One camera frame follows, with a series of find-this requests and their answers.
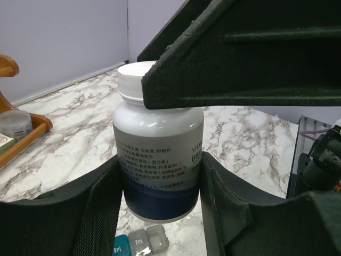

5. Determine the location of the green white medicine box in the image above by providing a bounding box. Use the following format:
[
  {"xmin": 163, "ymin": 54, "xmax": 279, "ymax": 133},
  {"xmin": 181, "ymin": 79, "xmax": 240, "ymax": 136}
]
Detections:
[{"xmin": 0, "ymin": 133, "xmax": 15, "ymax": 155}]

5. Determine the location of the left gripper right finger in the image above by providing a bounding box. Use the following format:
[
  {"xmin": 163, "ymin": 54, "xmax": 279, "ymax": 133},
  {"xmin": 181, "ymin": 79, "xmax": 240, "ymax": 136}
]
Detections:
[{"xmin": 200, "ymin": 152, "xmax": 340, "ymax": 255}]

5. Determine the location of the clear round plastic jar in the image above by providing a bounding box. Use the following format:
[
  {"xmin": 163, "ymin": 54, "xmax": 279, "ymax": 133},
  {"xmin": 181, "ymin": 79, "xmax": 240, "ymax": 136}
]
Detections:
[{"xmin": 1, "ymin": 109, "xmax": 34, "ymax": 142}]

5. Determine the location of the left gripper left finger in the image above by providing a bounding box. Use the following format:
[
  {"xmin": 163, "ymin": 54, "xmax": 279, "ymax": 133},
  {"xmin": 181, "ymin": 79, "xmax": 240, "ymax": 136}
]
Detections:
[{"xmin": 1, "ymin": 156, "xmax": 123, "ymax": 255}]

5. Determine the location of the white pill bottle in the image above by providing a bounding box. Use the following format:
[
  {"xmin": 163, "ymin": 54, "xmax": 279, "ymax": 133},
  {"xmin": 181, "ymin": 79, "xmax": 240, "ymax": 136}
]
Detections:
[{"xmin": 113, "ymin": 61, "xmax": 204, "ymax": 223}]

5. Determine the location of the aluminium frame rail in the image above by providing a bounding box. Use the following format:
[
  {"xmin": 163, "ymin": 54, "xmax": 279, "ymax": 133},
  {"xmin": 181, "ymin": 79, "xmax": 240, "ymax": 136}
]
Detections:
[{"xmin": 286, "ymin": 116, "xmax": 331, "ymax": 199}]

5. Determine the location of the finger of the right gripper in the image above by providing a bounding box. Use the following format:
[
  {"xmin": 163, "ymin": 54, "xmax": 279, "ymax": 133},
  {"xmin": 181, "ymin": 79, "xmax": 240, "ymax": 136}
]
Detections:
[{"xmin": 137, "ymin": 1, "xmax": 340, "ymax": 109}]

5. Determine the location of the blue and grey pill organizer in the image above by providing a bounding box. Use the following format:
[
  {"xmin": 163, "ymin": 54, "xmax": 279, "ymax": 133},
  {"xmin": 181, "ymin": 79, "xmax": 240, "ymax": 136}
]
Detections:
[{"xmin": 112, "ymin": 225, "xmax": 169, "ymax": 256}]

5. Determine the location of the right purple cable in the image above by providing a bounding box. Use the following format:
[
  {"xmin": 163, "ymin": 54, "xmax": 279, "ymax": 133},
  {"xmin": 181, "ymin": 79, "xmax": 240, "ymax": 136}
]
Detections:
[{"xmin": 299, "ymin": 126, "xmax": 334, "ymax": 141}]

